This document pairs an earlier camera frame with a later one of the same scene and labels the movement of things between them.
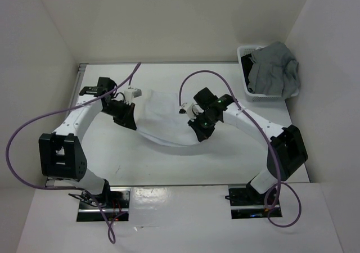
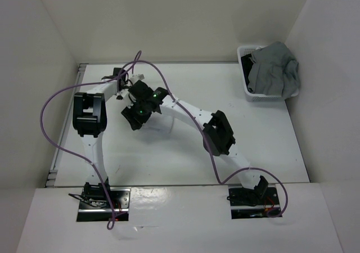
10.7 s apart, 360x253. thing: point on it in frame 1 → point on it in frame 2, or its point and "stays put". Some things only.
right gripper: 201,134 → 129,113
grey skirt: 275,71 stays put
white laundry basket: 244,50 stays put
